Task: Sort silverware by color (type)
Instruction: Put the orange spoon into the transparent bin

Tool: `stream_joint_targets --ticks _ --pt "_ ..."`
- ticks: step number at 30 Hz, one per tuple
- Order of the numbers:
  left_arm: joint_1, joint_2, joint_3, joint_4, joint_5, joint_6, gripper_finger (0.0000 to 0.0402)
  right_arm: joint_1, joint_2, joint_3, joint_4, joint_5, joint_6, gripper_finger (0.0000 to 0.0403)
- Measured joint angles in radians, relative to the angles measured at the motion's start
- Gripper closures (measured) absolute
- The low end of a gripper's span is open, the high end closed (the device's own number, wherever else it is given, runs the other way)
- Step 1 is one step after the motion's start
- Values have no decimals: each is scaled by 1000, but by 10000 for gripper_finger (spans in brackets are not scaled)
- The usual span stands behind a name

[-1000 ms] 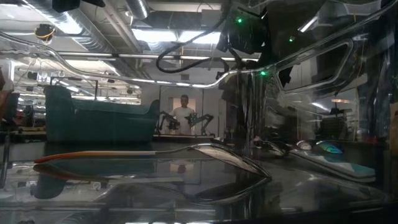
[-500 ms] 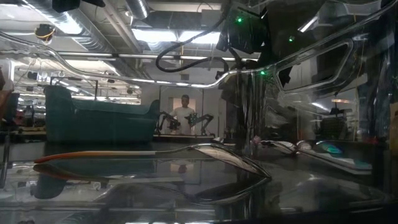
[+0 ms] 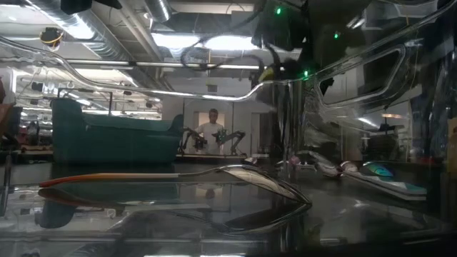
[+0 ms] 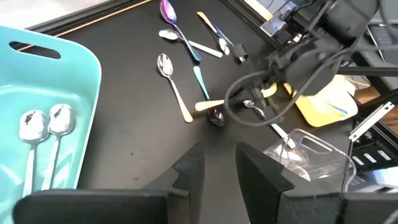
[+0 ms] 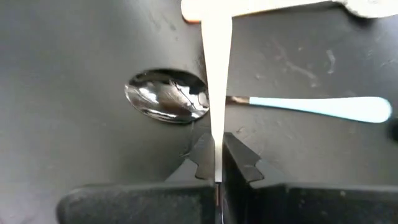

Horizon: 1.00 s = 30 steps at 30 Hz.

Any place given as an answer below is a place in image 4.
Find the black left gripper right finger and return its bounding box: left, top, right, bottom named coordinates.
left=235, top=141, right=345, bottom=224

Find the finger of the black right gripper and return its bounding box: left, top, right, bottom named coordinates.
left=236, top=88, right=252, bottom=103
left=252, top=86, right=265, bottom=101

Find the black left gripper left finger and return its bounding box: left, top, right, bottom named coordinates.
left=12, top=141, right=206, bottom=224

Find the blue-handled black spoon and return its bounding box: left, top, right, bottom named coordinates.
left=192, top=65, right=226, bottom=127

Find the orange-handled silver spoon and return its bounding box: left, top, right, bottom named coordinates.
left=194, top=98, right=225, bottom=112
left=156, top=52, right=194, bottom=124
left=196, top=11, right=231, bottom=57

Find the iridescent rainbow spoon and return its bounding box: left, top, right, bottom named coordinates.
left=159, top=0, right=203, bottom=62
left=328, top=102, right=349, bottom=116
left=213, top=26, right=237, bottom=47

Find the yellow plastic bin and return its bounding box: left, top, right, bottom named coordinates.
left=283, top=73, right=359, bottom=128

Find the clear plastic bin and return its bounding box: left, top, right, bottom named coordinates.
left=262, top=128, right=358, bottom=194

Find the teal plastic bin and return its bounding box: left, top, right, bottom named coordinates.
left=0, top=25, right=103, bottom=224

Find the silver metal bracket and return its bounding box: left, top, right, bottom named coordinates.
left=348, top=101, right=396, bottom=142

